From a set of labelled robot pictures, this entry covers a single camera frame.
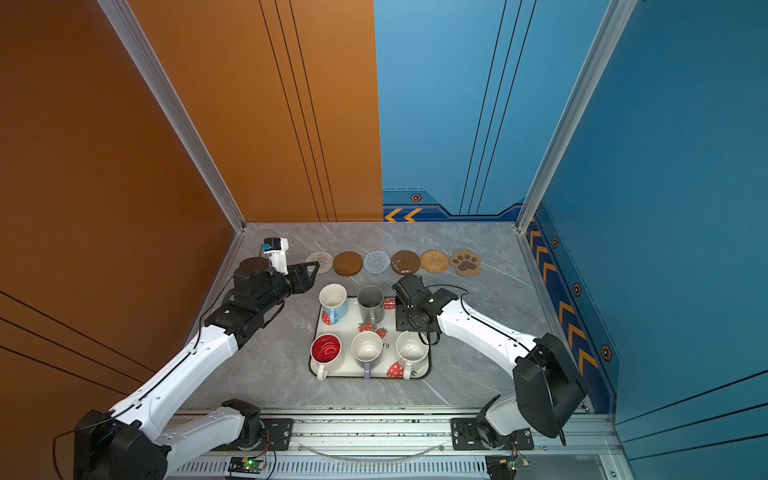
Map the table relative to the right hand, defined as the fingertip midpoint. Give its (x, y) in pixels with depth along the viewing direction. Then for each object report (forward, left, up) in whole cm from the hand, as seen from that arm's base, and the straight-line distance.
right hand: (403, 322), depth 84 cm
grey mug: (+7, +10, -2) cm, 12 cm away
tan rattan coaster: (+28, -12, -8) cm, 32 cm away
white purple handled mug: (-4, +11, -6) cm, 13 cm away
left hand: (+9, +24, +17) cm, 30 cm away
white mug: (-6, -3, -6) cm, 9 cm away
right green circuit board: (-32, -23, -10) cm, 41 cm away
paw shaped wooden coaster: (+28, -23, -8) cm, 37 cm away
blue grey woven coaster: (+28, +9, -7) cm, 30 cm away
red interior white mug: (-6, +22, -5) cm, 24 cm away
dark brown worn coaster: (+28, -1, -8) cm, 29 cm away
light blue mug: (+9, +21, -1) cm, 23 cm away
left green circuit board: (-32, +38, -9) cm, 51 cm away
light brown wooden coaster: (+28, +20, -8) cm, 35 cm away
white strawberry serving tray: (+3, +18, -9) cm, 20 cm away
